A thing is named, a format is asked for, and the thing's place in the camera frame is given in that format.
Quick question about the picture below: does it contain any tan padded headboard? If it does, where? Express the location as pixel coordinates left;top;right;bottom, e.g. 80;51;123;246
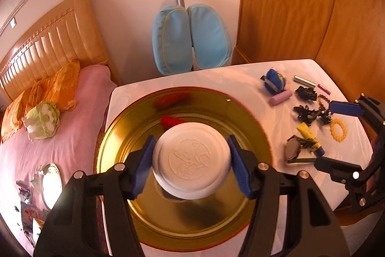
0;0;122;104

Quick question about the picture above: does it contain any silver metal tube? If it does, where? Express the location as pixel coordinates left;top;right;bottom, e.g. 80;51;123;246
293;75;316;86

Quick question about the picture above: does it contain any cabbage plush toy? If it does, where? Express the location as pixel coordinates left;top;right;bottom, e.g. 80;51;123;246
23;101;61;141

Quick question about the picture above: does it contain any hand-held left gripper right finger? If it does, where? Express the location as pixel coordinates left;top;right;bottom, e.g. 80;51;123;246
227;135;351;257

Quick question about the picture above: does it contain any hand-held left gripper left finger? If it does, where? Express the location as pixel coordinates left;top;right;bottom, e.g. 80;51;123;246
34;135;157;257

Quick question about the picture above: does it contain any round gold tin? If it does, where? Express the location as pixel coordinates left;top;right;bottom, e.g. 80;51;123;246
94;88;274;248

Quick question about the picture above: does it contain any white round embossed jar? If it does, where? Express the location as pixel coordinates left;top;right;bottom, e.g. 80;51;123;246
152;122;233;200

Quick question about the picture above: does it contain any black pearl hair clip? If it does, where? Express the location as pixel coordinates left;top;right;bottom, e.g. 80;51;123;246
293;105;319;126

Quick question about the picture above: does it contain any round silver mirror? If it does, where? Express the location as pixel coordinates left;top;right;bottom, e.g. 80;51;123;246
40;163;64;211

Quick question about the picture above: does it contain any white small ornament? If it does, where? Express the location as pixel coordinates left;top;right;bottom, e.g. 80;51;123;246
30;165;45;193

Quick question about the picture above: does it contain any pink cylinder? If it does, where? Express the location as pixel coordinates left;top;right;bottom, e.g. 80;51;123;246
269;90;293;107

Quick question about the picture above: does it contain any yellow cream tube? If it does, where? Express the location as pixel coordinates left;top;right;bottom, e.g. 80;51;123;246
296;121;325;157

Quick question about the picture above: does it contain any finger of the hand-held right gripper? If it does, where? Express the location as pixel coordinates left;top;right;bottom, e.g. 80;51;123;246
314;152;385;213
328;93;385;152

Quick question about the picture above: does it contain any large orange pillow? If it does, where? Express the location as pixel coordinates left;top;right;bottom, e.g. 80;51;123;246
30;60;81;111

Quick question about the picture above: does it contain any dark bead bracelet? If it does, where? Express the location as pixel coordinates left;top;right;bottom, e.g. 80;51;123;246
316;94;331;113

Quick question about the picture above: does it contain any blue chair backrest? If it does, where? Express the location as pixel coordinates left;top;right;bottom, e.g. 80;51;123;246
152;0;233;76

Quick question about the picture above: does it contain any yellow bead bracelet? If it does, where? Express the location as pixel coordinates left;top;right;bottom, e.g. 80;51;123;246
330;119;346;142

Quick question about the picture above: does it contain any red small case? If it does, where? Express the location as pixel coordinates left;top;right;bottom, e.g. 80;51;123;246
161;116;187;128

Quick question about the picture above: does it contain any small black hair clip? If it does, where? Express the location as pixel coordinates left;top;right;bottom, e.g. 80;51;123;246
319;109;333;125

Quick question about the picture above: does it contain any pink bed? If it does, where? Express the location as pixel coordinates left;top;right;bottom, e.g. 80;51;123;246
0;64;118;254

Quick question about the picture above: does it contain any blue pouch with fur pompom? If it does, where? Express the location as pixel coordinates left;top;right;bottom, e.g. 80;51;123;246
260;68;288;94

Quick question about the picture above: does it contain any wooden wardrobe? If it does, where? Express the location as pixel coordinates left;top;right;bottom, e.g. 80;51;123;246
233;0;385;226

